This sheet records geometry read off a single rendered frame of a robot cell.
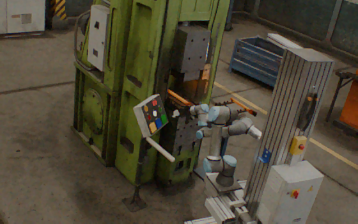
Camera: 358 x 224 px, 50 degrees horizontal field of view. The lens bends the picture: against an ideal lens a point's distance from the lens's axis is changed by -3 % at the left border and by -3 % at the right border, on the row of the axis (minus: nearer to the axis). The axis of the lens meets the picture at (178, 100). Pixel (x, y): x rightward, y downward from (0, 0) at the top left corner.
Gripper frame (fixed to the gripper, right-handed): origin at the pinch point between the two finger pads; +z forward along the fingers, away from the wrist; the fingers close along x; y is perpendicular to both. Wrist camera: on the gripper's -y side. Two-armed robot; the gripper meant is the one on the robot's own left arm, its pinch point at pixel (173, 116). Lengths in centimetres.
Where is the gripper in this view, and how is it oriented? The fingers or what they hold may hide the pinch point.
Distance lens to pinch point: 359.4
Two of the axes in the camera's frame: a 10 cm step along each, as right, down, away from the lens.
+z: -8.4, 1.8, 5.2
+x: -4.6, 2.6, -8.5
